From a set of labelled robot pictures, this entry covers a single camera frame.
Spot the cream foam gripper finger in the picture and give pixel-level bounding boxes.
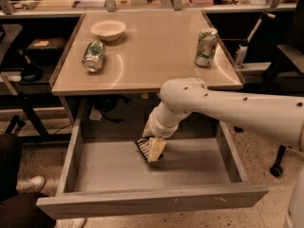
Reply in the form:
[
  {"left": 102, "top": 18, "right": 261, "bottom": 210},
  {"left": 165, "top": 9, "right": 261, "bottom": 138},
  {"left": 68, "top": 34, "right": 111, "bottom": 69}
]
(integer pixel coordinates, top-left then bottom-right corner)
[{"left": 147, "top": 137, "right": 166, "bottom": 162}]

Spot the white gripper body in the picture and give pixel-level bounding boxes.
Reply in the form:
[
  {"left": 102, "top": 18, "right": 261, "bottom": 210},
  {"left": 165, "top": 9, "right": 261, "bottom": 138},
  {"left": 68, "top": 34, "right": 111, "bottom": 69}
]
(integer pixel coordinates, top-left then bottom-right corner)
[{"left": 142, "top": 112, "right": 178, "bottom": 139}]

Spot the black rxbar chocolate wrapper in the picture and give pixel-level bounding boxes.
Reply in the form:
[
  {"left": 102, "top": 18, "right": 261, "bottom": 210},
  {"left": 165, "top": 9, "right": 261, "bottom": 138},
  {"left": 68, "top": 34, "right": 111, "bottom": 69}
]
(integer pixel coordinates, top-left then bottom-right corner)
[{"left": 136, "top": 137, "right": 153, "bottom": 163}]

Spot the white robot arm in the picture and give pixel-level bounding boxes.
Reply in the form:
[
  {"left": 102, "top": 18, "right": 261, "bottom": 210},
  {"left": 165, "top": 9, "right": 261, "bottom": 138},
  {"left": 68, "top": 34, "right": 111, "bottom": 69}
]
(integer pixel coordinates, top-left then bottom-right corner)
[{"left": 137, "top": 78, "right": 304, "bottom": 162}]

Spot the open grey drawer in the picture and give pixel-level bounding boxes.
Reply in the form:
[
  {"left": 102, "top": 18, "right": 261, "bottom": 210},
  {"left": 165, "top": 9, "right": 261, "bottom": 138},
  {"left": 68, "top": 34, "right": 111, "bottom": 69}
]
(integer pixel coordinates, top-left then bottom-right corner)
[{"left": 35, "top": 98, "right": 270, "bottom": 220}]

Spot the grey counter cabinet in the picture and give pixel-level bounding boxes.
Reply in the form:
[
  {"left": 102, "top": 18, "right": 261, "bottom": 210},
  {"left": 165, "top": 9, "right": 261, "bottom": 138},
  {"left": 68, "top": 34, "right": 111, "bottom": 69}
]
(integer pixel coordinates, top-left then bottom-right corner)
[{"left": 52, "top": 9, "right": 243, "bottom": 120}]

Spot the green soda can lying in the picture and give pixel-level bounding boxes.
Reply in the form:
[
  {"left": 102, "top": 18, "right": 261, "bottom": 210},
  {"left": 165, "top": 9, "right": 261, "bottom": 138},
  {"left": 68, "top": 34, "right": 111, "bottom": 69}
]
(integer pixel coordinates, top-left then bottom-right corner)
[{"left": 82, "top": 40, "right": 105, "bottom": 73}]

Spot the green soda can upright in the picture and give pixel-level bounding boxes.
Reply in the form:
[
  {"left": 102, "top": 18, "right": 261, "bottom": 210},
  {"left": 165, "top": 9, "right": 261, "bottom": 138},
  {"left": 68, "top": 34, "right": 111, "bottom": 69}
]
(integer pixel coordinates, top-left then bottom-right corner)
[{"left": 195, "top": 28, "right": 218, "bottom": 67}]

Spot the white paper bowl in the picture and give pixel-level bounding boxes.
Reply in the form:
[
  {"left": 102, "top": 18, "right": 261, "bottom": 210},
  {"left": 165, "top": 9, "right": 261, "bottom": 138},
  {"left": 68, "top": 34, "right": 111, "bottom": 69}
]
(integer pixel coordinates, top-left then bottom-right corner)
[{"left": 90, "top": 20, "right": 126, "bottom": 42}]

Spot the white handheld vacuum stick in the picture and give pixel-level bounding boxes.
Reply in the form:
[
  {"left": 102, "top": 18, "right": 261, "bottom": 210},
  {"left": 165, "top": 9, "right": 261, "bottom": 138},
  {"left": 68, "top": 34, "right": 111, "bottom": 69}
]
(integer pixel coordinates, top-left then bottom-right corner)
[{"left": 234, "top": 11, "right": 276, "bottom": 67}]

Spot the black box with label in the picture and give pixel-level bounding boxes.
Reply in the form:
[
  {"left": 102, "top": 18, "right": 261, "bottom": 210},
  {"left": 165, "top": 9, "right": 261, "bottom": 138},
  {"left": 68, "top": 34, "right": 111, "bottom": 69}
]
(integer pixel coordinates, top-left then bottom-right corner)
[{"left": 26, "top": 37, "right": 66, "bottom": 57}]

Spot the black office chair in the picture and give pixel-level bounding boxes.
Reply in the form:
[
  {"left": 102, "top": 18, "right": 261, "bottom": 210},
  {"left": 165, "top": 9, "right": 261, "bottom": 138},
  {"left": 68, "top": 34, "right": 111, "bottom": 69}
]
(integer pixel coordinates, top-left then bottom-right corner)
[{"left": 233, "top": 0, "right": 304, "bottom": 178}]

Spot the person's dark trouser leg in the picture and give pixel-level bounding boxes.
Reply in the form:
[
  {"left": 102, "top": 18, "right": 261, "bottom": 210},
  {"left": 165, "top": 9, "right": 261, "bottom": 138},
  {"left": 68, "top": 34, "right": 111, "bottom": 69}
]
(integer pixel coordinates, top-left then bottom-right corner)
[{"left": 0, "top": 134, "right": 56, "bottom": 228}]

